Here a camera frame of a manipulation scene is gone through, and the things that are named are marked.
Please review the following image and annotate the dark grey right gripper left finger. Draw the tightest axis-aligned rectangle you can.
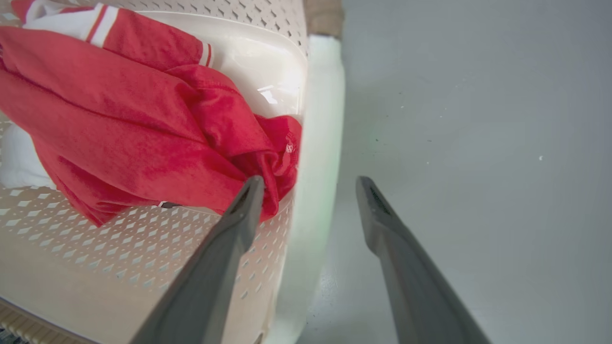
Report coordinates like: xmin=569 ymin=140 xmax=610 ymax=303
xmin=130 ymin=175 xmax=265 ymax=344

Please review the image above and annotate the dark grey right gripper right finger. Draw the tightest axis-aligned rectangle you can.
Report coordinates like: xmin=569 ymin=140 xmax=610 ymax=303
xmin=356 ymin=176 xmax=492 ymax=344

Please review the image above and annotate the white perforated plastic laundry basket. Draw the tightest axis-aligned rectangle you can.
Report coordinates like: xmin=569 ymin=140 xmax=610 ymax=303
xmin=0 ymin=0 xmax=346 ymax=344

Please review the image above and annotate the red garment with white stripes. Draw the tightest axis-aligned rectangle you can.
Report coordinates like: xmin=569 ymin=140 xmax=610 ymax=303
xmin=0 ymin=0 xmax=303 ymax=227

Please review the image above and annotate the white cloth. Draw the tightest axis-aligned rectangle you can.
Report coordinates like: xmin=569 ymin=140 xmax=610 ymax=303
xmin=0 ymin=123 xmax=57 ymax=190

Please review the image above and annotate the beige wooden basket handle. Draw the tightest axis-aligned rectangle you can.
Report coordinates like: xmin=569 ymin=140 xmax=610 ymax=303
xmin=303 ymin=0 xmax=345 ymax=39

